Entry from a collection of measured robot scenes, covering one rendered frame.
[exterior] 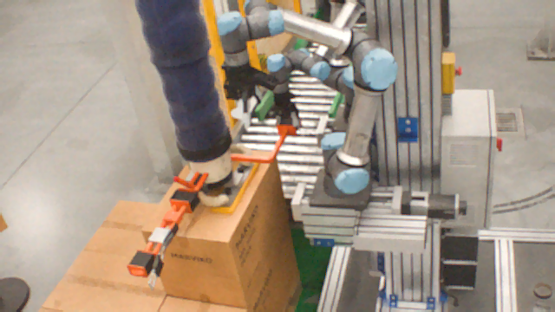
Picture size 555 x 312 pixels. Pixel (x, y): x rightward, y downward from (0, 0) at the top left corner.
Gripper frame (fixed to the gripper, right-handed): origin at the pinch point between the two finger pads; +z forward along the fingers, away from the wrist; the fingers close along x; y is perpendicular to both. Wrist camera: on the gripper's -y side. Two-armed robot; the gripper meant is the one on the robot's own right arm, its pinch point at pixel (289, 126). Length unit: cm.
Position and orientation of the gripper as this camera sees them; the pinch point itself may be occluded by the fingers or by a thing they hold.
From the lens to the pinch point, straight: 269.2
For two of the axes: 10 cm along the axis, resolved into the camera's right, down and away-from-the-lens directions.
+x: 9.4, 0.6, -3.3
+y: -3.0, 5.9, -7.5
